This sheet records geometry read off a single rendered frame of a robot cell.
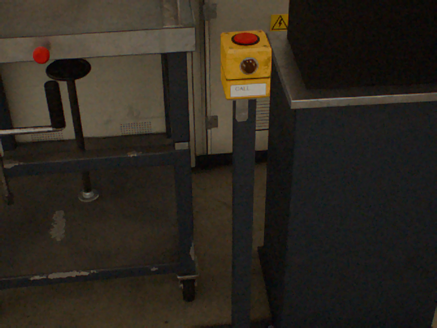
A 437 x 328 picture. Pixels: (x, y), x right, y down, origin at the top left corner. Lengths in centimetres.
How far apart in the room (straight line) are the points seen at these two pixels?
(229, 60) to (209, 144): 118
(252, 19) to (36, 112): 77
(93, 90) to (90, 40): 84
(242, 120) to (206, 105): 100
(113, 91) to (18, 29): 83
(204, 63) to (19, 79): 59
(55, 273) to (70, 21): 69
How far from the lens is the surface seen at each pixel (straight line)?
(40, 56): 134
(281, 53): 147
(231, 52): 114
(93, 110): 223
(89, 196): 199
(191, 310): 187
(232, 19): 209
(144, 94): 220
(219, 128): 227
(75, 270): 178
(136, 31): 136
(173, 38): 137
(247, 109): 122
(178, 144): 152
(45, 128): 145
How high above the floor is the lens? 140
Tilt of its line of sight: 36 degrees down
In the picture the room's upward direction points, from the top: 1 degrees counter-clockwise
